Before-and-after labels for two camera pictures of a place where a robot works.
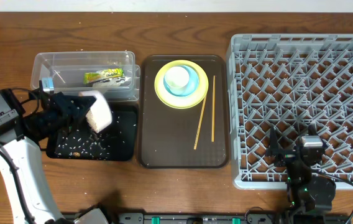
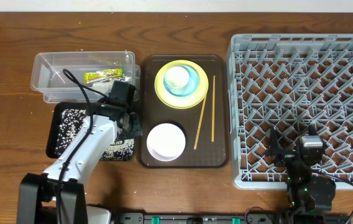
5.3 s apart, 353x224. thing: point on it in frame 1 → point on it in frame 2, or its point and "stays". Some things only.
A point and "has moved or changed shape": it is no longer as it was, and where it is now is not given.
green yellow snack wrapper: [109, 73] stays
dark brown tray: [167, 135] stays
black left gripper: [61, 106] → [137, 131]
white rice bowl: [100, 114] has moved or changed shape
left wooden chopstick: [199, 123] stays
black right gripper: [284, 155] stays
